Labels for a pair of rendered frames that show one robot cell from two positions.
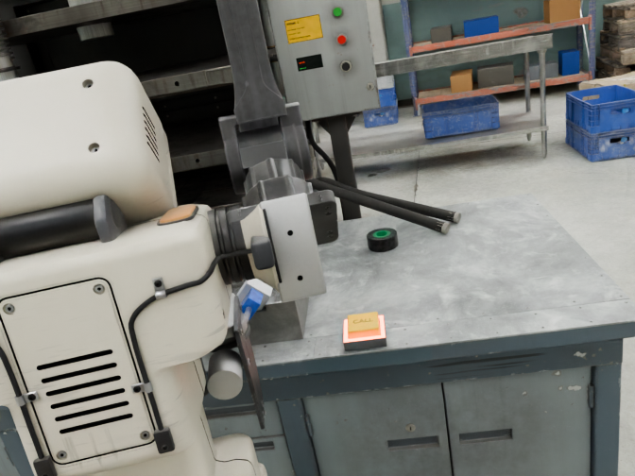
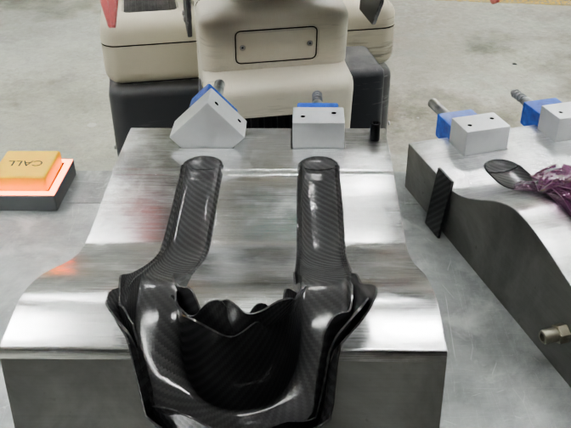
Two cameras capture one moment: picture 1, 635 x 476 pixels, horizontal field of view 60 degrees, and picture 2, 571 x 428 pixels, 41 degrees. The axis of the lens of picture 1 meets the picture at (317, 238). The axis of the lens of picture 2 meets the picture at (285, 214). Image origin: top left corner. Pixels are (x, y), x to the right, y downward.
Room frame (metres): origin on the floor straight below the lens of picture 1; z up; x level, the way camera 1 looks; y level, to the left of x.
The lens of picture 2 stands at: (1.67, 0.15, 1.23)
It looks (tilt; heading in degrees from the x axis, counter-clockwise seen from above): 33 degrees down; 174
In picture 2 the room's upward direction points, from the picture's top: 1 degrees counter-clockwise
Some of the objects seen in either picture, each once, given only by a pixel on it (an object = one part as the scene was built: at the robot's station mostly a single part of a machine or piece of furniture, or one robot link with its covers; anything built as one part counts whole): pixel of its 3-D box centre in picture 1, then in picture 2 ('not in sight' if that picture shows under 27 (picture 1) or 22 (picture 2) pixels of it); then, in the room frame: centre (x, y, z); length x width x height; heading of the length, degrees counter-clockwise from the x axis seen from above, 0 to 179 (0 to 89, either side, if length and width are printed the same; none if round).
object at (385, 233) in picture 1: (382, 239); not in sight; (1.33, -0.17, 0.82); 0.08 x 0.08 x 0.04
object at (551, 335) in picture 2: not in sight; (553, 335); (1.26, 0.40, 0.84); 0.02 x 0.01 x 0.02; 100
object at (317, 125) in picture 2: not in sight; (317, 118); (0.96, 0.26, 0.89); 0.13 x 0.05 x 0.05; 172
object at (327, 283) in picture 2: not in sight; (253, 236); (1.21, 0.18, 0.92); 0.35 x 0.16 x 0.09; 172
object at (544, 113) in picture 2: not in sight; (542, 113); (0.91, 0.53, 0.86); 0.13 x 0.05 x 0.05; 10
